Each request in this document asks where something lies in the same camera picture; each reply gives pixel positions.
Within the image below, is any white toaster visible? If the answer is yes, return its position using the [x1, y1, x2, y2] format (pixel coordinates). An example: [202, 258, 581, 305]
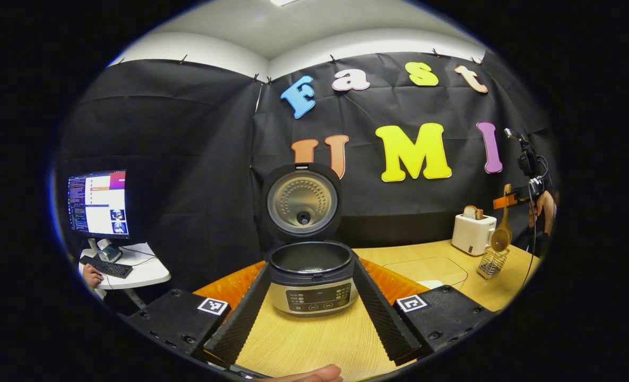
[451, 213, 497, 257]

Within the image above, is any white side table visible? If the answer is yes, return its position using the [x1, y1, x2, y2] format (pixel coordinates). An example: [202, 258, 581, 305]
[79, 242, 171, 311]

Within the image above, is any black keyboard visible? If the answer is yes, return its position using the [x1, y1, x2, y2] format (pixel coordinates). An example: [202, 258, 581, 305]
[80, 256, 133, 280]

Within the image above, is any grey silver rice cooker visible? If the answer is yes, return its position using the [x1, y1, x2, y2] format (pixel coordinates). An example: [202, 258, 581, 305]
[261, 162, 360, 317]

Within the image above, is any wooden spoon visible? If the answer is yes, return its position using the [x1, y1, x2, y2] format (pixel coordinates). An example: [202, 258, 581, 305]
[490, 184, 513, 253]

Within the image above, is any computer monitor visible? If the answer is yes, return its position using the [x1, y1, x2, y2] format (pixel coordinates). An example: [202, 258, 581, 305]
[67, 170, 130, 238]

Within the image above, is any black backdrop cloth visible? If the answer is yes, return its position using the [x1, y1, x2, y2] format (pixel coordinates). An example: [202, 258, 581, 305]
[54, 50, 559, 300]

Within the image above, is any black cable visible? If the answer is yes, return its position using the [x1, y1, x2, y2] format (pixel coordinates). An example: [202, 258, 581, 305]
[520, 180, 539, 291]

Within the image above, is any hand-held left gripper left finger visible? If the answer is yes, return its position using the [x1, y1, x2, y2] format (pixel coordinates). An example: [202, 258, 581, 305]
[126, 260, 272, 368]

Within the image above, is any clear plastic rice container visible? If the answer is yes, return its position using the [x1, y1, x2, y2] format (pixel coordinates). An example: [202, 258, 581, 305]
[382, 257, 469, 291]

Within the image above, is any wire chopstick holder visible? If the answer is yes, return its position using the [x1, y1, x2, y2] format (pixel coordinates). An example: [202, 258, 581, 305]
[477, 248, 509, 280]

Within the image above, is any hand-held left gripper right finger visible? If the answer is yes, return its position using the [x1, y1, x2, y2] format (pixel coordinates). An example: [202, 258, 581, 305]
[352, 257, 498, 367]

